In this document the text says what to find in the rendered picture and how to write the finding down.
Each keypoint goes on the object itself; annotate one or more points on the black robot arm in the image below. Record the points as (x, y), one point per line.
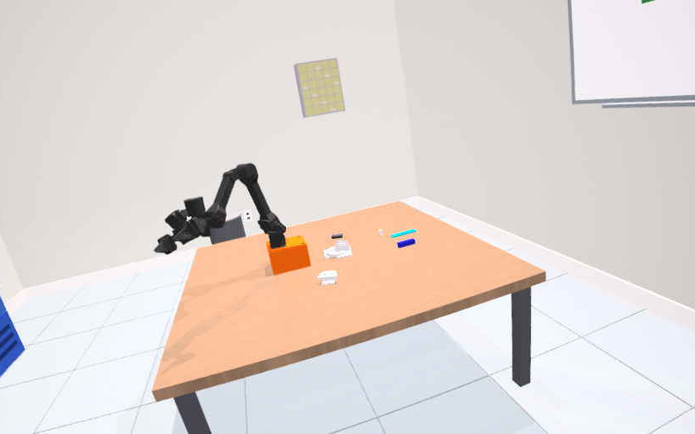
(215, 216)

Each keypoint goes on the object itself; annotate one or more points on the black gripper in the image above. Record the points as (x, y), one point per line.
(191, 229)

